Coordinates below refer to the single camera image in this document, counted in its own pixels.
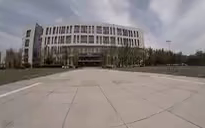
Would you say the row of trees before building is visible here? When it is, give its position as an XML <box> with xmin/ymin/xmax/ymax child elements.
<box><xmin>43</xmin><ymin>45</ymin><xmax>146</xmax><ymax>68</ymax></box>

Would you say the large white curved building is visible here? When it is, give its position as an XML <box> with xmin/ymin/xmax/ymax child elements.
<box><xmin>21</xmin><ymin>22</ymin><xmax>146</xmax><ymax>67</ymax></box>

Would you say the tall light pole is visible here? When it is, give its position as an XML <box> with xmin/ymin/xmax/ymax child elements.
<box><xmin>165</xmin><ymin>40</ymin><xmax>173</xmax><ymax>65</ymax></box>

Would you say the row of bare trees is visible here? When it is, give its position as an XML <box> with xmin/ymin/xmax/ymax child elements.
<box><xmin>0</xmin><ymin>48</ymin><xmax>24</xmax><ymax>70</ymax></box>

